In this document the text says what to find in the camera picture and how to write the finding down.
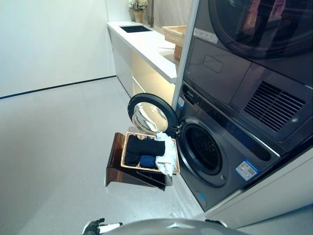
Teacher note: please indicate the white counter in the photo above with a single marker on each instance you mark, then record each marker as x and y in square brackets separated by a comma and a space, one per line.
[144, 46]

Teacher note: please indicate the blue garment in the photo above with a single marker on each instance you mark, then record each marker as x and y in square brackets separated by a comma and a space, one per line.
[147, 161]

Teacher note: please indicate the black garment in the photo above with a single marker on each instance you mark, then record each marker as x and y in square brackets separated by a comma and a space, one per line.
[144, 147]

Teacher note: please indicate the rectangular wicker laundry basket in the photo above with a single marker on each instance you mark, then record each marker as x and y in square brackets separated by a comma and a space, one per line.
[123, 156]

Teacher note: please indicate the blue energy label sticker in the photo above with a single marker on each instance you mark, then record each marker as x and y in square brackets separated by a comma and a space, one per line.
[246, 168]

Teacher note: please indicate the round washing machine door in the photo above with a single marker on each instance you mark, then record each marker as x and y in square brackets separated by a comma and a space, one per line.
[149, 115]

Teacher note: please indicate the wide wicker basket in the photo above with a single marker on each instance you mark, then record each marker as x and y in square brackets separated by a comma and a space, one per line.
[174, 34]

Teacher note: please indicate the potted plant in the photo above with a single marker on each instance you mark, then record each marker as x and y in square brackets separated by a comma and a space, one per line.
[138, 11]

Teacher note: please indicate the small wicker basket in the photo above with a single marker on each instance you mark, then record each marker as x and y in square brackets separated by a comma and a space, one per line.
[178, 52]

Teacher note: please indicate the dark grey stacked dryer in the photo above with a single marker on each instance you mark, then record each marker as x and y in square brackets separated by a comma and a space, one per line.
[244, 73]

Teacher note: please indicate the brown acrylic stand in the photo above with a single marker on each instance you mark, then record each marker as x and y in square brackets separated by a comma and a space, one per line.
[113, 161]

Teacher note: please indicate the robot torso silver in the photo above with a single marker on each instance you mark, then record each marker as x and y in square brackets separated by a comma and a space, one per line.
[176, 227]

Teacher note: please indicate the blue white barcode sticker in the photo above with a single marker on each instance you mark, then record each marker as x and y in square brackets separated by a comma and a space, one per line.
[181, 101]

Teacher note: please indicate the black sink basin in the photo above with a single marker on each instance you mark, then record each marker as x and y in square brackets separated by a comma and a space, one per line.
[135, 28]

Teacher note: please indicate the robot left hand black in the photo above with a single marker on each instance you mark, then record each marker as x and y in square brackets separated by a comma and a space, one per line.
[94, 226]

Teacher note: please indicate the grey front-load washing machine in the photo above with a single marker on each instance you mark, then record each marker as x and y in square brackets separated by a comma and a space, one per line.
[234, 156]

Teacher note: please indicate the robot right hand white back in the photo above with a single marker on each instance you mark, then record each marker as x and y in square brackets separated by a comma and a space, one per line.
[215, 221]

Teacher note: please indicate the white garment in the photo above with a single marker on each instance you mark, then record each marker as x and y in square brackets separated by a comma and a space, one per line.
[167, 156]

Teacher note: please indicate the white dryer label sticker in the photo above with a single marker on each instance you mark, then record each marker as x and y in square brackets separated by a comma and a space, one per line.
[205, 35]

